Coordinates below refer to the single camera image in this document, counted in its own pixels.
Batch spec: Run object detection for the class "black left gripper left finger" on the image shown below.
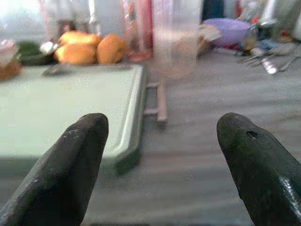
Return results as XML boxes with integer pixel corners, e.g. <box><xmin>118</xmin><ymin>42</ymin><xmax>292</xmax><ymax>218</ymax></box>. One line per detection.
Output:
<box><xmin>0</xmin><ymin>113</ymin><xmax>110</xmax><ymax>226</ymax></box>

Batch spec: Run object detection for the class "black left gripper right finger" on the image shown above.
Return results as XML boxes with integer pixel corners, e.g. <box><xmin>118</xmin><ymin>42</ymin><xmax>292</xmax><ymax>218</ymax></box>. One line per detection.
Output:
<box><xmin>216</xmin><ymin>112</ymin><xmax>301</xmax><ymax>226</ymax></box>

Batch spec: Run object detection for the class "pale green tray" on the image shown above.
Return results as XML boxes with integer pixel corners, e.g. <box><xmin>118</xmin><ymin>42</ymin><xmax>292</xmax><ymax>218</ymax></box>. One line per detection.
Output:
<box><xmin>0</xmin><ymin>63</ymin><xmax>144</xmax><ymax>176</ymax></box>

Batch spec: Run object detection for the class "dark knife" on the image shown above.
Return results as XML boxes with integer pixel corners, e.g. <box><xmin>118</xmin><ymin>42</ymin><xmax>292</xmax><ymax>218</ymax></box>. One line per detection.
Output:
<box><xmin>41</xmin><ymin>64</ymin><xmax>132</xmax><ymax>77</ymax></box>

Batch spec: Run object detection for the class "metal spoon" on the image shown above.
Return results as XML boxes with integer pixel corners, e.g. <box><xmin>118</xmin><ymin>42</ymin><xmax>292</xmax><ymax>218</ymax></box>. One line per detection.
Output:
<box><xmin>260</xmin><ymin>57</ymin><xmax>279</xmax><ymax>75</ymax></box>

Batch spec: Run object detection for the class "metal fork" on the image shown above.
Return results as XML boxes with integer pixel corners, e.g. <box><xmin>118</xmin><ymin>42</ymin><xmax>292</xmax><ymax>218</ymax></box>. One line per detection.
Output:
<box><xmin>238</xmin><ymin>53</ymin><xmax>266</xmax><ymax>65</ymax></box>

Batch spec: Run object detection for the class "orange yellow fruit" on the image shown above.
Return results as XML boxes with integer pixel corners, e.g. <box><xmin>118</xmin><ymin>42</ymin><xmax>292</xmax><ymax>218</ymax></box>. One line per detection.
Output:
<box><xmin>59</xmin><ymin>30</ymin><xmax>103</xmax><ymax>47</ymax></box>
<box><xmin>55</xmin><ymin>43</ymin><xmax>98</xmax><ymax>65</ymax></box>
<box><xmin>96</xmin><ymin>32</ymin><xmax>129</xmax><ymax>65</ymax></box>

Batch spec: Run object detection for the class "brown glass jar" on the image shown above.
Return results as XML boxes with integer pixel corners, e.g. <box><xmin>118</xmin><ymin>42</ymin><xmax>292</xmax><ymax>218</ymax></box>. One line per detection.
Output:
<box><xmin>0</xmin><ymin>39</ymin><xmax>24</xmax><ymax>81</ymax></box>

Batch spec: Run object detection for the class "dark green dish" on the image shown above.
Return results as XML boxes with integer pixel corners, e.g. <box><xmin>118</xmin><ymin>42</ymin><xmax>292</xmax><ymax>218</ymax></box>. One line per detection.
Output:
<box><xmin>16</xmin><ymin>40</ymin><xmax>61</xmax><ymax>66</ymax></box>

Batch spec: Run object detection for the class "small wooden rack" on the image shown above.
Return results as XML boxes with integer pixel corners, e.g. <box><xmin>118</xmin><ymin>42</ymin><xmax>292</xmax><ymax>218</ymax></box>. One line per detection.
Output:
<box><xmin>143</xmin><ymin>79</ymin><xmax>168</xmax><ymax>127</ymax></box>

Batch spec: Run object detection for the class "steel pot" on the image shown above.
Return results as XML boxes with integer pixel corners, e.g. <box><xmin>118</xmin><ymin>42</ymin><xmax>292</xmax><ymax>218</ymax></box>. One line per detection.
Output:
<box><xmin>255</xmin><ymin>19</ymin><xmax>279</xmax><ymax>42</ymax></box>

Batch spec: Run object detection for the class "purple plastic basin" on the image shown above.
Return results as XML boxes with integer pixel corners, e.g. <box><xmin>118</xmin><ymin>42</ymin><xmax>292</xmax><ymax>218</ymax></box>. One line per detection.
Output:
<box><xmin>201</xmin><ymin>18</ymin><xmax>252</xmax><ymax>48</ymax></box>

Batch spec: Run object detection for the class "clear plastic jug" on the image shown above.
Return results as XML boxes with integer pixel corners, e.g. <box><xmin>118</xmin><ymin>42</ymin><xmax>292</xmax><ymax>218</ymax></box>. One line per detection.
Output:
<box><xmin>152</xmin><ymin>14</ymin><xmax>203</xmax><ymax>78</ymax></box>

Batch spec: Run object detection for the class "red clear bottle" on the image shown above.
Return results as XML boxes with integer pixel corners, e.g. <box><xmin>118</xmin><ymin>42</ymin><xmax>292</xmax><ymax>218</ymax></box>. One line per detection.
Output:
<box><xmin>126</xmin><ymin>0</ymin><xmax>155</xmax><ymax>62</ymax></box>

